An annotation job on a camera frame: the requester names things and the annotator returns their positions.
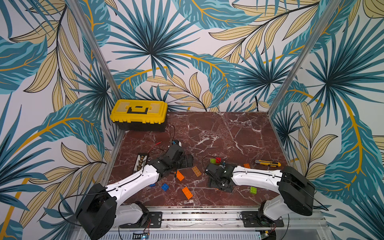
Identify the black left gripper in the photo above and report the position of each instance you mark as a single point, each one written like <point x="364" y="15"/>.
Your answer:
<point x="185" y="164"/>

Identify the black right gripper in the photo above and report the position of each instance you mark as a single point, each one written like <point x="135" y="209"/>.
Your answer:
<point x="216" y="176"/>

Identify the tan lego brick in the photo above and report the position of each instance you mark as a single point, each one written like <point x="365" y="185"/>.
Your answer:
<point x="196" y="171"/>

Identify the small green lego brick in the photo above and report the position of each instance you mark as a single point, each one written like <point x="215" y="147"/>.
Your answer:
<point x="253" y="190"/>

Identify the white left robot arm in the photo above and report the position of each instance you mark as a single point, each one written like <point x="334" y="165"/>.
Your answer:
<point x="101" y="210"/>

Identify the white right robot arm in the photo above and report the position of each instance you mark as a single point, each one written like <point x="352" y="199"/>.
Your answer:
<point x="295" y="192"/>

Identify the blue lego brick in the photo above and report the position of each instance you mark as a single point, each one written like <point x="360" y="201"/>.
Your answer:
<point x="165" y="187"/>

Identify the orange lego brick front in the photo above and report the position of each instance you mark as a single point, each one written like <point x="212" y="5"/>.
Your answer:
<point x="188" y="194"/>

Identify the yellow black toolbox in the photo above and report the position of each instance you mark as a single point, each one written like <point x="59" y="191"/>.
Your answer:
<point x="140" y="115"/>

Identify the yellow utility knife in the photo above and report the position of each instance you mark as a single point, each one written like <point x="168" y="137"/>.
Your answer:
<point x="268" y="163"/>

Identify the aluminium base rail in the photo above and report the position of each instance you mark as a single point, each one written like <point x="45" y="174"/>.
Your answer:
<point x="222" y="223"/>

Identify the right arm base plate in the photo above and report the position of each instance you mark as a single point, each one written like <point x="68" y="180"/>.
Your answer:
<point x="250" y="219"/>

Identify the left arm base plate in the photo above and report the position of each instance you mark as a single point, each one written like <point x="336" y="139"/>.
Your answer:
<point x="153" y="220"/>

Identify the aluminium corner post left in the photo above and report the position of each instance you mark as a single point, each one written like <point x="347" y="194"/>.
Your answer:
<point x="94" y="46"/>

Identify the aluminium corner post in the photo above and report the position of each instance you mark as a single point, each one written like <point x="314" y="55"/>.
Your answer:
<point x="94" y="46"/>
<point x="319" y="28"/>

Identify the aluminium corner post right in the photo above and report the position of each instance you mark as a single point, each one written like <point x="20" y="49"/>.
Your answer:
<point x="319" y="28"/>

